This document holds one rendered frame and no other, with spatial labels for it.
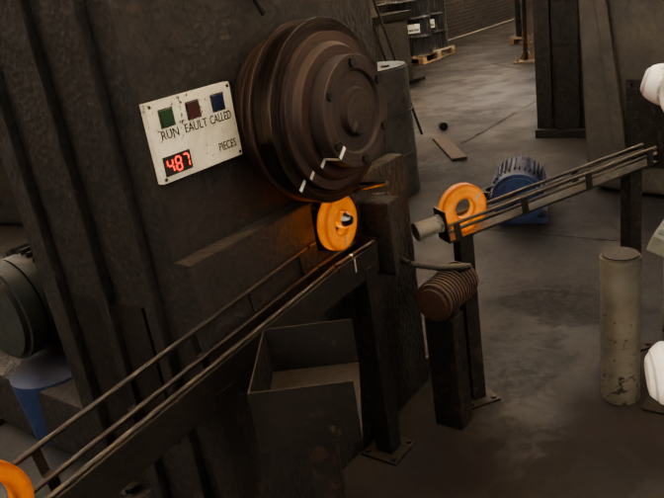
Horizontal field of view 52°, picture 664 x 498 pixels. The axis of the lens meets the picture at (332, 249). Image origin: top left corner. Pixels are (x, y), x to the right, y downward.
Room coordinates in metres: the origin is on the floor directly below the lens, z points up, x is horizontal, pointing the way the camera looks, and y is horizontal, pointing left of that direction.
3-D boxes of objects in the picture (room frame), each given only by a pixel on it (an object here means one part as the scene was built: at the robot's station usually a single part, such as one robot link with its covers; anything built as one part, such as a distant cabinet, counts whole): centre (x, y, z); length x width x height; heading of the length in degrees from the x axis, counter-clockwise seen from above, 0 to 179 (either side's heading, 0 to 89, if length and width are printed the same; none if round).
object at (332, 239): (1.80, -0.03, 0.81); 0.16 x 0.03 x 0.16; 143
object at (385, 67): (4.73, -0.40, 0.45); 0.59 x 0.59 x 0.89
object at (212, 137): (1.61, 0.27, 1.15); 0.26 x 0.02 x 0.18; 141
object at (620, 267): (1.93, -0.88, 0.26); 0.12 x 0.12 x 0.52
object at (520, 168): (3.81, -1.13, 0.17); 0.57 x 0.31 x 0.34; 161
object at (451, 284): (1.97, -0.34, 0.27); 0.22 x 0.13 x 0.53; 141
